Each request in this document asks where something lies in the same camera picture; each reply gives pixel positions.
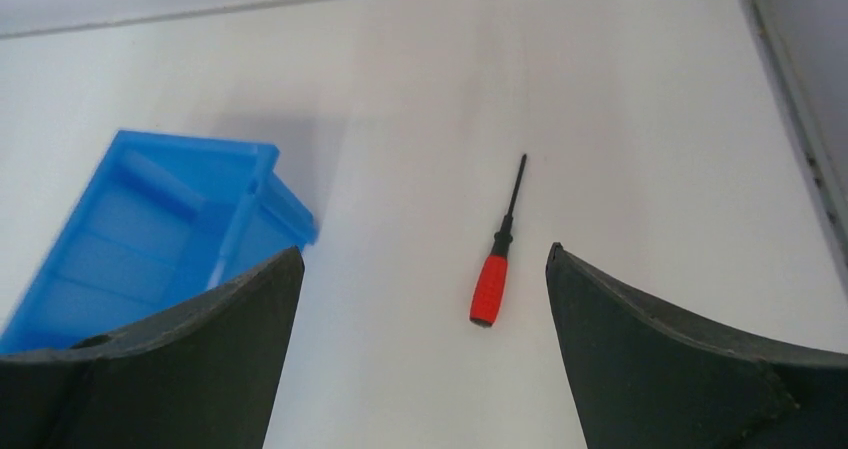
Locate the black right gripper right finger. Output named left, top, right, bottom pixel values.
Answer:
left=545, top=244, right=847, bottom=448

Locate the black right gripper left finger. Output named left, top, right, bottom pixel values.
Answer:
left=1, top=248, right=305, bottom=448

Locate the red black screwdriver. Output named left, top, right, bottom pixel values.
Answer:
left=469, top=154, right=528, bottom=328

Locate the blue plastic bin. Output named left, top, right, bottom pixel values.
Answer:
left=1, top=130, right=318, bottom=354

